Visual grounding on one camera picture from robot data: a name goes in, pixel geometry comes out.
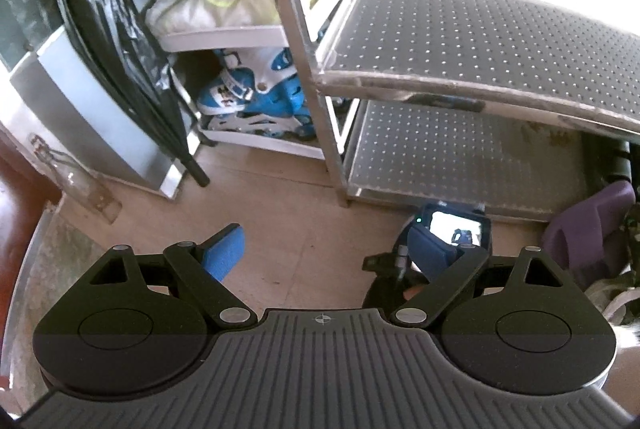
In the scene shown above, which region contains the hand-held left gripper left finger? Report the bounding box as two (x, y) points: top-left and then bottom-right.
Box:
(89, 224), (258, 329)

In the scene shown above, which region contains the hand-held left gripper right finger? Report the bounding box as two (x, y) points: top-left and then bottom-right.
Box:
(391, 225), (571, 328)

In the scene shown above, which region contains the purple slipper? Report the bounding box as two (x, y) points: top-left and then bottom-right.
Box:
(542, 181), (638, 290)

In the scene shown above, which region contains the white grey sneaker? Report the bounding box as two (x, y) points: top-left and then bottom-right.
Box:
(585, 271), (640, 350)

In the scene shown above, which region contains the metal shoe rack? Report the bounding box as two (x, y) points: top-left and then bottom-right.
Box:
(250, 0), (640, 222)

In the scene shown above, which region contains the blue white inline skate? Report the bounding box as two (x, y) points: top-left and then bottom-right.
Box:
(196, 49), (318, 140)

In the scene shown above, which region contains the clear glass bottle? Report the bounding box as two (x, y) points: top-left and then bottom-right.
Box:
(27, 134), (123, 224)

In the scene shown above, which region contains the black slipper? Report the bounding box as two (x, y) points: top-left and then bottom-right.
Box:
(584, 133), (635, 186)

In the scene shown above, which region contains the grey cabinet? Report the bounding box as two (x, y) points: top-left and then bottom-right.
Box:
(9, 26), (188, 200)

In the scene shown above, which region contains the white shelf unit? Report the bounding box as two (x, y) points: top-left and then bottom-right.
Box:
(85, 0), (361, 160)

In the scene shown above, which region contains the white bag with yellow trim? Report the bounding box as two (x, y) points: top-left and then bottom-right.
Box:
(145, 0), (283, 34)

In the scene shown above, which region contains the black plastic bag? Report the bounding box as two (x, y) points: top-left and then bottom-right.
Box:
(47, 0), (211, 187)

